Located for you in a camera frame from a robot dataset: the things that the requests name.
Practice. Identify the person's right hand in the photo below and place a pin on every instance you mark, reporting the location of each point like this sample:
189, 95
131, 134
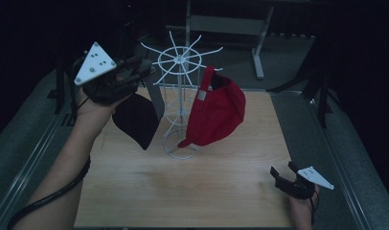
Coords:
302, 214

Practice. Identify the red baseball cap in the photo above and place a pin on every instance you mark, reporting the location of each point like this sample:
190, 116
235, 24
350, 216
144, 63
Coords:
216, 111

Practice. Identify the grey sun visor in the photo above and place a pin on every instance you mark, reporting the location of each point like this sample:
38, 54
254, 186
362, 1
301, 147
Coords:
138, 121

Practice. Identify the grey metal desk frame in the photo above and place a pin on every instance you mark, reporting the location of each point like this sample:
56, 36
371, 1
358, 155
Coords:
227, 25

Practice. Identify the black rectangular floor frame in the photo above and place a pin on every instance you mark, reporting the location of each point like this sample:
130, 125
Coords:
68, 120

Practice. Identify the person's left hand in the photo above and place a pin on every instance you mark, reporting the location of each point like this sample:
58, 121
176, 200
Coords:
93, 108

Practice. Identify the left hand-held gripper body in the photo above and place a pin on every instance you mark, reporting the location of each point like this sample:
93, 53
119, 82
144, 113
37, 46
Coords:
103, 83

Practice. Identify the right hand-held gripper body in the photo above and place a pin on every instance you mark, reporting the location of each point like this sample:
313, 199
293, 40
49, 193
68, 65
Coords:
299, 188

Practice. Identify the black tripod stand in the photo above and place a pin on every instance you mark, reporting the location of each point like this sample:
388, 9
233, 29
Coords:
59, 96
323, 105

